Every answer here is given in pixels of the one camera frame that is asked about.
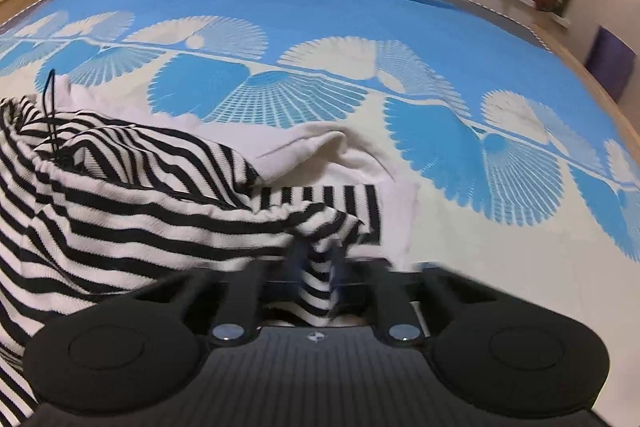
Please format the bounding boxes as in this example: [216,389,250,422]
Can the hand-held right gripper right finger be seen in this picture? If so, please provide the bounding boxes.
[330,248,506,348]

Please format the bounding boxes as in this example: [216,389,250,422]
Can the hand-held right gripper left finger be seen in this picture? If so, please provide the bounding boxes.
[120,239,311,348]

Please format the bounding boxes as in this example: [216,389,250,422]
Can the black white striped hooded shirt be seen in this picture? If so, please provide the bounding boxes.
[0,69,420,427]

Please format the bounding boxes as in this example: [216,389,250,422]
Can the blue patterned bed sheet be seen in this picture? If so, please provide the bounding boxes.
[0,0,640,358]

